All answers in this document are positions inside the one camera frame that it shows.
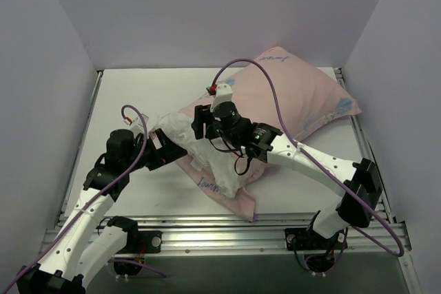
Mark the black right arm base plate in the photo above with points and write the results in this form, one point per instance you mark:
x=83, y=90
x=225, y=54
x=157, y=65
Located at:
x=303, y=239

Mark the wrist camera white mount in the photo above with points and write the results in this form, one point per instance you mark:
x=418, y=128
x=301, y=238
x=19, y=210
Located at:
x=135, y=125
x=221, y=92

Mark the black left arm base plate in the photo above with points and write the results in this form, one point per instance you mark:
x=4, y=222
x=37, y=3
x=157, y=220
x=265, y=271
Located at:
x=150, y=242

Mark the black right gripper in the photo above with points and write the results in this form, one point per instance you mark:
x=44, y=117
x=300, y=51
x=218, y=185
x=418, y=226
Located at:
x=200, y=122

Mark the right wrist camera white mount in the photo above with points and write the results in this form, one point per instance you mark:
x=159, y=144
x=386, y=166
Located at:
x=221, y=92

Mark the white pillow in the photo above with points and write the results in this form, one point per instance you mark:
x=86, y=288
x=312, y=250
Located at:
x=177, y=127

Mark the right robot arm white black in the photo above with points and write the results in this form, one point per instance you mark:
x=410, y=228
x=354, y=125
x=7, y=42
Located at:
x=357, y=183

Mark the purple Elsa print pillowcase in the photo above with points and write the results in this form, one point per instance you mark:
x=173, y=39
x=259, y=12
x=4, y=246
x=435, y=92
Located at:
x=278, y=88

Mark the aluminium front mounting rail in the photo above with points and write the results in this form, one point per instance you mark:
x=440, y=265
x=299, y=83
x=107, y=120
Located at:
x=222, y=234

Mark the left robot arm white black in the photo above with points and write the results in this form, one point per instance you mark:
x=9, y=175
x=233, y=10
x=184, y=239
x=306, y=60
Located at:
x=73, y=259

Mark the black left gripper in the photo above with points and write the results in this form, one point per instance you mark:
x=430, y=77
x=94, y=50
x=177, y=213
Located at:
x=169, y=149

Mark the aluminium right side rail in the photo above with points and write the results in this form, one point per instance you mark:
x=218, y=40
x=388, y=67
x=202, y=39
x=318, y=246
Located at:
x=366, y=151

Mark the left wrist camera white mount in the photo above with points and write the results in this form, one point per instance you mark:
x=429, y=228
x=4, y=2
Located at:
x=135, y=125

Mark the aluminium left side rail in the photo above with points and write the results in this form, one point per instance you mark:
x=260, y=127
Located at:
x=95, y=92

